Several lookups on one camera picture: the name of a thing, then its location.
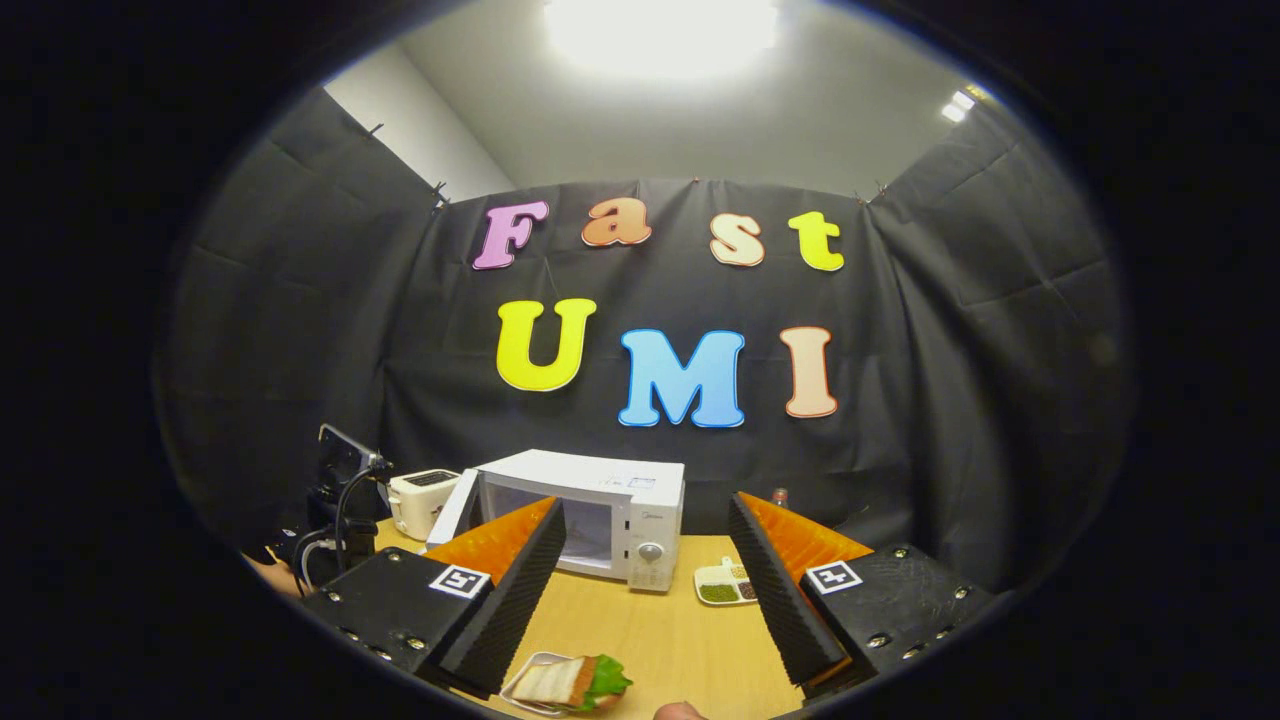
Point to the white microwave oven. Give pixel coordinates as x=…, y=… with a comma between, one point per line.
x=640, y=520

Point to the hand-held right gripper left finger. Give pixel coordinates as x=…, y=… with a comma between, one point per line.
x=515, y=600

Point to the sandwich with green lettuce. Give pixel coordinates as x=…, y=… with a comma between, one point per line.
x=565, y=682

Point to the large ceiling light panel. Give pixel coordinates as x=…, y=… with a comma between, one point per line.
x=660, y=35

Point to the small white ribbed tray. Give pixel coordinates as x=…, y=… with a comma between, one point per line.
x=520, y=690

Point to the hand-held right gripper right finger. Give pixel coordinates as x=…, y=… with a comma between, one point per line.
x=780, y=600

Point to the white toaster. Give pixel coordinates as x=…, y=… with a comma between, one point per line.
x=420, y=500

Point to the small ceiling light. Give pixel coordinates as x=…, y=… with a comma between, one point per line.
x=957, y=105

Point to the white divided dish with beans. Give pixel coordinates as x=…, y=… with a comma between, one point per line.
x=720, y=590

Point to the black backdrop cloth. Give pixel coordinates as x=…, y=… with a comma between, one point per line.
x=300, y=350

